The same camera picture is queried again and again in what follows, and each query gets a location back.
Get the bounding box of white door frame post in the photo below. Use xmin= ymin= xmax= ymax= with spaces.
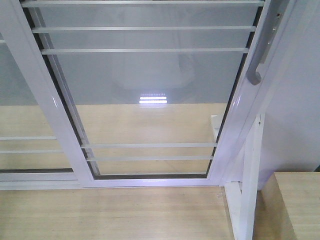
xmin=210 ymin=0 xmax=320 ymax=187

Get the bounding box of white-framed sliding glass door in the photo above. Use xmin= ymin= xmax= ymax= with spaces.
xmin=0 ymin=0 xmax=301 ymax=189

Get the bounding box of white diagonal support brace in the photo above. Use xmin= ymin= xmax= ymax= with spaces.
xmin=222 ymin=114 xmax=265 ymax=240

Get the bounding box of fixed white glass door panel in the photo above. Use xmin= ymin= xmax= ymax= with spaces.
xmin=0 ymin=38 xmax=80 ymax=190

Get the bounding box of grey metal door handle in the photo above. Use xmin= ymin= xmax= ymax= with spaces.
xmin=246 ymin=0 xmax=281 ymax=86

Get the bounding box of light wooden box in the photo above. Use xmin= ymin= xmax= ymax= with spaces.
xmin=262 ymin=172 xmax=320 ymax=240

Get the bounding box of grey door lock plate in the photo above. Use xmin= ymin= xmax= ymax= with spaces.
xmin=260 ymin=0 xmax=296 ymax=64

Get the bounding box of light wooden base platform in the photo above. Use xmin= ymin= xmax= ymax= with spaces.
xmin=0 ymin=103 xmax=234 ymax=240

